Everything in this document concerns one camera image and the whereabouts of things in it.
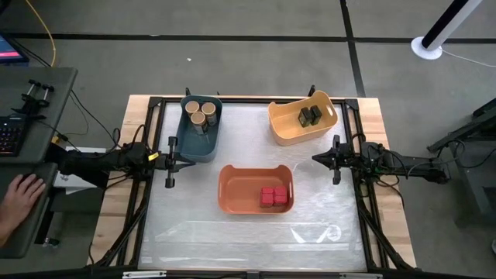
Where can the dark grey desk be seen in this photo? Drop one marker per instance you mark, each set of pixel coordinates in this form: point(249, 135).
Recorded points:
point(38, 135)

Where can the silver metal bracket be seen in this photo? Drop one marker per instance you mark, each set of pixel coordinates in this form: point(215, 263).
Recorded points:
point(143, 274)
point(360, 276)

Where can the teal plastic bin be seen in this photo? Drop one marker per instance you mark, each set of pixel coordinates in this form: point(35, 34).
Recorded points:
point(193, 143)

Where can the desk monitor screen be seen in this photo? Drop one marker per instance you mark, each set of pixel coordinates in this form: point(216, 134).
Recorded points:
point(9, 52)

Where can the yellow tape tag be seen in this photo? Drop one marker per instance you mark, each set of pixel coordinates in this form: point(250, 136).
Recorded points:
point(153, 156)

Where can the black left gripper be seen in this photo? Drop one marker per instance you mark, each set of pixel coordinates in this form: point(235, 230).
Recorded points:
point(171, 160)

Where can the clear plastic table cover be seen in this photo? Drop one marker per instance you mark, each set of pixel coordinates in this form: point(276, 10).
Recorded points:
point(193, 240)

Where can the wooden lid spice jar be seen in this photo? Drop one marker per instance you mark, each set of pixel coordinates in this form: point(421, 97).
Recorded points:
point(191, 106)
point(198, 119)
point(209, 109)

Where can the person's hand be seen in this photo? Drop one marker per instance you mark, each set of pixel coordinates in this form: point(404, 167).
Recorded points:
point(21, 197)

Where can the yellow plastic bin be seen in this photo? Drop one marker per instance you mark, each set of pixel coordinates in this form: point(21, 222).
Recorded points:
point(286, 124)

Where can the black desk clamp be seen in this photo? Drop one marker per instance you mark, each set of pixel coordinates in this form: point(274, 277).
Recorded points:
point(36, 100)

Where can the white box with logo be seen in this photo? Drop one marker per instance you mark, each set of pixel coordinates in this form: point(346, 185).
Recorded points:
point(67, 178)

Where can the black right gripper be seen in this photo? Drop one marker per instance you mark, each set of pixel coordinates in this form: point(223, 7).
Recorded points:
point(337, 160)

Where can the white tower fan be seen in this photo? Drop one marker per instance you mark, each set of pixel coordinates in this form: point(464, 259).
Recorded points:
point(426, 49)

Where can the backlit black keyboard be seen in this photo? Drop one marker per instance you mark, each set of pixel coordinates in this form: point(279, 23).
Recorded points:
point(9, 137)

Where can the dark metal stand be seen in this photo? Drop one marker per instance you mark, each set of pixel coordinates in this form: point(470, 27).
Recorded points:
point(476, 186)

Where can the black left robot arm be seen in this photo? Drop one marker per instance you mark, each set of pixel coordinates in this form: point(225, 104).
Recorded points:
point(97, 160)

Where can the black metal table frame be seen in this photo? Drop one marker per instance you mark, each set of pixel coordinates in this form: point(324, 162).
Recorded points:
point(232, 100)

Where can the black desk leg with caster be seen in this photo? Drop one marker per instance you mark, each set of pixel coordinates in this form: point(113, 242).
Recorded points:
point(46, 224)

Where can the person's forearm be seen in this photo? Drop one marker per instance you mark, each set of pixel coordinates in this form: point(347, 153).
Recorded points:
point(4, 232)

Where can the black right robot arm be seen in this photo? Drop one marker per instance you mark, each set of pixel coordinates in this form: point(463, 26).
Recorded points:
point(410, 168)

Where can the orange plastic bin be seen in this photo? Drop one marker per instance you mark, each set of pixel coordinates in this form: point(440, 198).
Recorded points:
point(240, 190)

